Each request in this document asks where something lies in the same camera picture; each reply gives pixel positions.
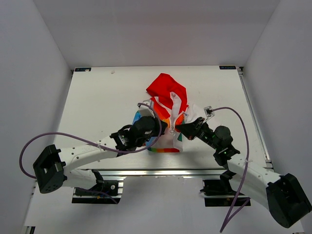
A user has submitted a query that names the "aluminium rail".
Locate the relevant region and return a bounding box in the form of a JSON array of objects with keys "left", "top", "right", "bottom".
[
  {"left": 98, "top": 169, "right": 226, "bottom": 176},
  {"left": 237, "top": 67, "right": 273, "bottom": 169}
]

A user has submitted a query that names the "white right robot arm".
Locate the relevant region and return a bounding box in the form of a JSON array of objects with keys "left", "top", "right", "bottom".
[{"left": 175, "top": 117, "right": 312, "bottom": 228}]

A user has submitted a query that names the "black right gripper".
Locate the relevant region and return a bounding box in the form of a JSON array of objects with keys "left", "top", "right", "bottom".
[{"left": 176, "top": 117, "right": 220, "bottom": 151}]

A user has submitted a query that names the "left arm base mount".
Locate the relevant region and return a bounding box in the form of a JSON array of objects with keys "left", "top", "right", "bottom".
[{"left": 72, "top": 170, "right": 123, "bottom": 205}]

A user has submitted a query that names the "left blue corner label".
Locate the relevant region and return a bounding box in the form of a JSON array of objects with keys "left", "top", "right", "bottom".
[{"left": 74, "top": 67, "right": 91, "bottom": 72}]

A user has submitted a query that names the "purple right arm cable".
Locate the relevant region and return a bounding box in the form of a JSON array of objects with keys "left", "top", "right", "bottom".
[{"left": 207, "top": 106, "right": 251, "bottom": 234}]

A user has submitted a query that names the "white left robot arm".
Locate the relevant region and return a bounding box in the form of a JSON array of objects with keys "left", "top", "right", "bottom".
[{"left": 33, "top": 117, "right": 168, "bottom": 195}]

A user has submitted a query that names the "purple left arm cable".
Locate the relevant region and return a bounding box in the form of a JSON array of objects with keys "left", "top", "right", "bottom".
[{"left": 19, "top": 102, "right": 163, "bottom": 204}]

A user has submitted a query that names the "right blue corner label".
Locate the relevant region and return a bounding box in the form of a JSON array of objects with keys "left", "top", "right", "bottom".
[{"left": 219, "top": 65, "right": 236, "bottom": 70}]

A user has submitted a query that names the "aluminium right side rail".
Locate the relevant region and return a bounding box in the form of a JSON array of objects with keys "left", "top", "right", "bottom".
[{"left": 237, "top": 67, "right": 273, "bottom": 169}]

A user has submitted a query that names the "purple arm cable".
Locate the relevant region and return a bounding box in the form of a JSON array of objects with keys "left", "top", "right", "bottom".
[
  {"left": 19, "top": 102, "right": 163, "bottom": 204},
  {"left": 207, "top": 106, "right": 251, "bottom": 234}
]

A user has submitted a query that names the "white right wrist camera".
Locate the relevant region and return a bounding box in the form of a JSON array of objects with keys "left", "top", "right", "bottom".
[{"left": 203, "top": 106, "right": 215, "bottom": 121}]

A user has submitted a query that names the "aluminium front rail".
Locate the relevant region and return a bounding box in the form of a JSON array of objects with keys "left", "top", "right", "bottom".
[{"left": 98, "top": 169, "right": 226, "bottom": 176}]

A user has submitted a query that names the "blue corner label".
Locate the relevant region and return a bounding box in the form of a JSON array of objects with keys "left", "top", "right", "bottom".
[
  {"left": 219, "top": 65, "right": 236, "bottom": 70},
  {"left": 74, "top": 67, "right": 91, "bottom": 72}
]

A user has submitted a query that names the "rainbow red kids jacket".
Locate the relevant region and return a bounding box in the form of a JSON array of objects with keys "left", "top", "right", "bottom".
[{"left": 145, "top": 73, "right": 204, "bottom": 153}]

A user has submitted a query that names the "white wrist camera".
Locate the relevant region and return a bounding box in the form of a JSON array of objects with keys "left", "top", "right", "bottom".
[
  {"left": 203, "top": 106, "right": 215, "bottom": 121},
  {"left": 138, "top": 99, "right": 155, "bottom": 117}
]

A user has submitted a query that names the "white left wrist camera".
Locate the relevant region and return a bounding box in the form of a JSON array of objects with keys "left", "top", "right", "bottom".
[{"left": 138, "top": 99, "right": 155, "bottom": 117}]

